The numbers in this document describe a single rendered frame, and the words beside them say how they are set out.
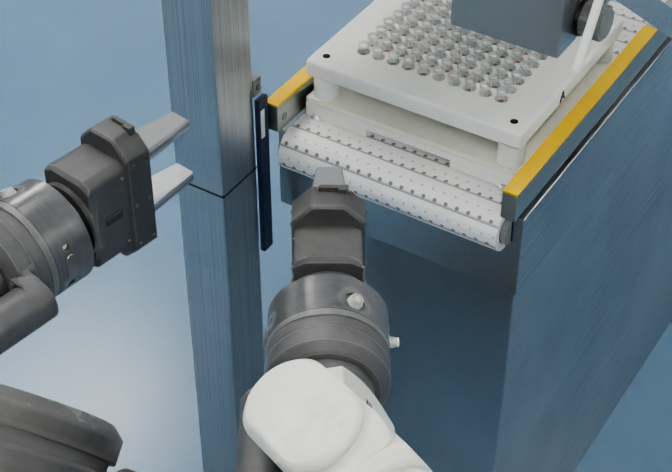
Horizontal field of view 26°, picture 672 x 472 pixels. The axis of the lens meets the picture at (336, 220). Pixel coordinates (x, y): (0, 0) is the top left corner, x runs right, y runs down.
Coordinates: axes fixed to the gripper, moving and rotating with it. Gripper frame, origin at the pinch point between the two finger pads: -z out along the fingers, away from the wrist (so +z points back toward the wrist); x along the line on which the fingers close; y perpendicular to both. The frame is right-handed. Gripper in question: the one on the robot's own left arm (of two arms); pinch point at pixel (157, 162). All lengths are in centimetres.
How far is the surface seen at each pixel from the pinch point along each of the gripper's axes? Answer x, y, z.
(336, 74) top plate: 9.8, -6.5, -30.3
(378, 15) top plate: 9.3, -9.8, -41.0
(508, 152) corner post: 12.0, 12.7, -33.5
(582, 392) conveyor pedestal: 79, 7, -69
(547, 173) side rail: 14.6, 15.7, -36.1
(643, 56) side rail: 14, 12, -60
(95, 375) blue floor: 98, -64, -38
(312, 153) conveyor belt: 17.4, -6.2, -26.3
